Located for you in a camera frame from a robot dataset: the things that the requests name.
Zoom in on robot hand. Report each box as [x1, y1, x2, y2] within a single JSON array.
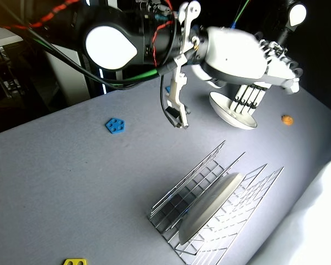
[[230, 82, 271, 115], [191, 26, 303, 96]]

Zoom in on white plate with dark rim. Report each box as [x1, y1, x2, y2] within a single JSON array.
[[209, 91, 259, 130], [178, 172, 248, 246]]

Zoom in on small orange toy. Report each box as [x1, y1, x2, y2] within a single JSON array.
[[281, 114, 295, 127]]

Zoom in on blue pentagon block with holes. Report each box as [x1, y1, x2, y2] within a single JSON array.
[[105, 118, 127, 135]]

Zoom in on white backdrop sheet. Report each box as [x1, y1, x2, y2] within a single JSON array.
[[244, 153, 331, 265]]

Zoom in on white cabinet panel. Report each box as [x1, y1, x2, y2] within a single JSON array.
[[44, 43, 90, 107]]

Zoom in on grey tablecloth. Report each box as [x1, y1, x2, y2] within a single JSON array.
[[0, 65, 331, 265]]

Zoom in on dark equipment rack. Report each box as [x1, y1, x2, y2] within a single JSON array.
[[0, 23, 49, 136]]

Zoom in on yellow block with holes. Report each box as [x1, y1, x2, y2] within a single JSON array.
[[62, 258, 88, 265]]

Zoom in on thin green cable with connector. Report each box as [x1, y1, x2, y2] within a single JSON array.
[[231, 0, 251, 30]]

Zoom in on thin black camera cable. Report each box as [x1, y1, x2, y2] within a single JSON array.
[[159, 74, 183, 128]]

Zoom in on thick green cable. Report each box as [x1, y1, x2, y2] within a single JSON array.
[[30, 35, 159, 83]]

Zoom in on silver wire dish rack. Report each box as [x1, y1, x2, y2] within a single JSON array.
[[147, 140, 285, 259]]

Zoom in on red black twisted cable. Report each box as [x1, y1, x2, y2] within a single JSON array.
[[1, 0, 173, 67]]

